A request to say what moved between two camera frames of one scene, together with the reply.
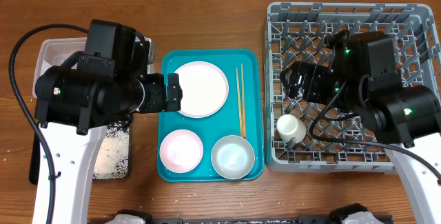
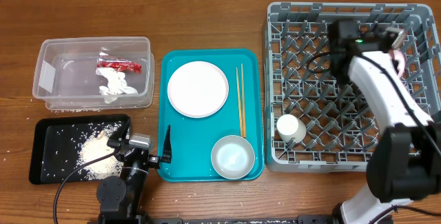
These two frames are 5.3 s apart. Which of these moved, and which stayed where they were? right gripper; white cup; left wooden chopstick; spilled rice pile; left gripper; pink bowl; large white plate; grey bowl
Moved: left gripper; pink bowl; right gripper
Stayed: grey bowl; spilled rice pile; white cup; left wooden chopstick; large white plate
